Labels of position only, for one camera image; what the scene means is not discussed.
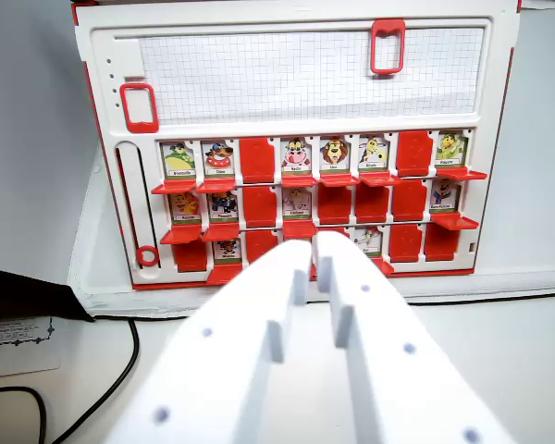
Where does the red board flap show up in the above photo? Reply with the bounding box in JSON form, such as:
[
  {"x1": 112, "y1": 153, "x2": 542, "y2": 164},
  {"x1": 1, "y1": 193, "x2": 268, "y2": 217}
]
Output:
[{"x1": 151, "y1": 179, "x2": 198, "y2": 195}]

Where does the red and white game board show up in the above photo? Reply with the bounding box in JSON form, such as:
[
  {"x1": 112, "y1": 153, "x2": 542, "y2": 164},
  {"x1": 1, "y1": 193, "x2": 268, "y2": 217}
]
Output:
[{"x1": 70, "y1": 0, "x2": 524, "y2": 290}]

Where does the white printed label card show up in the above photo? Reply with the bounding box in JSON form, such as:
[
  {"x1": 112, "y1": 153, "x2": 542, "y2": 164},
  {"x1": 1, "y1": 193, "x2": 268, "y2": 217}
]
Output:
[{"x1": 0, "y1": 315, "x2": 62, "y2": 381}]

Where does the black cable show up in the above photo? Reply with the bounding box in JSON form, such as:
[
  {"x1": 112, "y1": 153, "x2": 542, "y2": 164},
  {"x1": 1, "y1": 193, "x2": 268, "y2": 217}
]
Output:
[
  {"x1": 50, "y1": 314, "x2": 141, "y2": 444},
  {"x1": 0, "y1": 386, "x2": 48, "y2": 444}
]

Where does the black box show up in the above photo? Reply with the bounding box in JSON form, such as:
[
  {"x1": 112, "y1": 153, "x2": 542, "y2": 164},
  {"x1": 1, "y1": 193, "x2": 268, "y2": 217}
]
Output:
[{"x1": 0, "y1": 265, "x2": 96, "y2": 324}]

